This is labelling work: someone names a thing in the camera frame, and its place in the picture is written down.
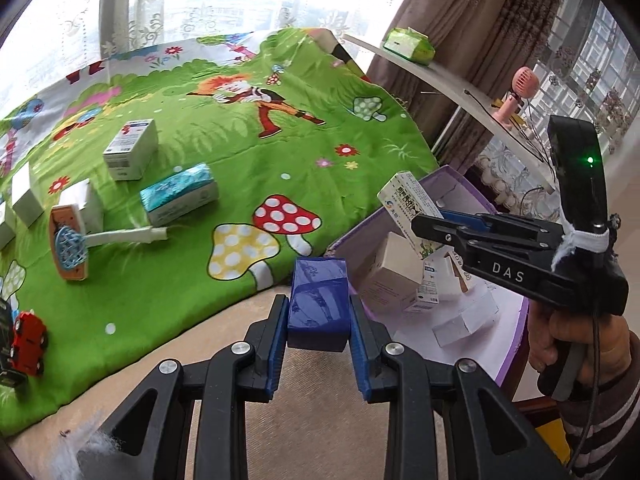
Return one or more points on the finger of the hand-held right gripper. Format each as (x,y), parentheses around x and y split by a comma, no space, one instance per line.
(460,217)
(435,232)

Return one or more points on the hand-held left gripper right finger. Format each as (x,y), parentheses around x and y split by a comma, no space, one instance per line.
(360,352)

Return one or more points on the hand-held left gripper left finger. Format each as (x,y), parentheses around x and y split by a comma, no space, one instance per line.
(277,347)

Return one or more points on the white green medicine box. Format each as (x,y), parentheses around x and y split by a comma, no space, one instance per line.
(402,200)

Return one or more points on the dark blue glossy box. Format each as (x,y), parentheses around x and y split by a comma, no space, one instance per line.
(320,300)

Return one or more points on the purple cardboard box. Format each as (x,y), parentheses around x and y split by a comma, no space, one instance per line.
(505,355)

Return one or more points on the white box red blue label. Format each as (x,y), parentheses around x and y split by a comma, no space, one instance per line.
(130,150)

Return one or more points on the tall white box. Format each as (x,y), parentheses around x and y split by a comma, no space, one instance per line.
(29,197)

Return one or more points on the person's right forearm striped sleeve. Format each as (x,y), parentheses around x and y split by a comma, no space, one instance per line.
(617,425)

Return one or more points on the person's right hand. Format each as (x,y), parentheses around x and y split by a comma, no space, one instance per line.
(607,345)

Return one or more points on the white frayed cloth strip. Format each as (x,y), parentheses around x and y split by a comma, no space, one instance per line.
(582,247)
(95,452)

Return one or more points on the white brown box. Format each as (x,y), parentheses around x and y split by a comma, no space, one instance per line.
(460,275)

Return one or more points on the white blue medicine box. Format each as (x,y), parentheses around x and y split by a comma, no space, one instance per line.
(425,287)

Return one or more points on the white lace cloth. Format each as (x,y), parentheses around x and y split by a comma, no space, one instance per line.
(505,180)

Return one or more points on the large beige box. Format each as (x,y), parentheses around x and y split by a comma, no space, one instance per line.
(387,275)

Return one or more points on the plain white box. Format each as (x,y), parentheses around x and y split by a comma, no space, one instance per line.
(465,325)

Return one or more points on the beige cushioned seat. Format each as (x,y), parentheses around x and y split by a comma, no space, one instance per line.
(310,440)

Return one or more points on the white curved shelf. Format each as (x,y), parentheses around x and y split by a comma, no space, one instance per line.
(465,92)

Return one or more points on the pink handheld fan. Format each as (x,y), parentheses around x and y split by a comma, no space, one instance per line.
(525,82)

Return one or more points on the yellow object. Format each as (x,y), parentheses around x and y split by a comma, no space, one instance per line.
(552,442)

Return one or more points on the green tissue pack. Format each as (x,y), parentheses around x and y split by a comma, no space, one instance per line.
(410,45)

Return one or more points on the teal topped white box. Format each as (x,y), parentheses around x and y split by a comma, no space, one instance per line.
(180,195)

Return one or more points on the white tube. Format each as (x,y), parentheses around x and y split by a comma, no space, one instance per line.
(125,236)

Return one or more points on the green cartoon printed blanket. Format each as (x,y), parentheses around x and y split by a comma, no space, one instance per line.
(250,150)

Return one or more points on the brown curtain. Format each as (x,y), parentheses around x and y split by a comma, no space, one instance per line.
(475,10)

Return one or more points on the window security grille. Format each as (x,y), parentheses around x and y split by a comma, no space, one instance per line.
(600,60)

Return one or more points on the orange-edged white box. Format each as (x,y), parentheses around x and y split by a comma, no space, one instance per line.
(67,245)

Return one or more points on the small white box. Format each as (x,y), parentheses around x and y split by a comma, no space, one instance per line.
(5,225)
(90,205)

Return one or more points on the red toy car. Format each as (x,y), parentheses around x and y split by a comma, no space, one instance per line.
(29,342)

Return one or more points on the black toy car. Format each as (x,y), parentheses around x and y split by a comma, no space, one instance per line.
(7,350)

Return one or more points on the white lace curtain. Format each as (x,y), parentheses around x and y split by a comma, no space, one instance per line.
(225,0)

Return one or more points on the window frame post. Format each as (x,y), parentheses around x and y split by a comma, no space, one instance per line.
(115,5)

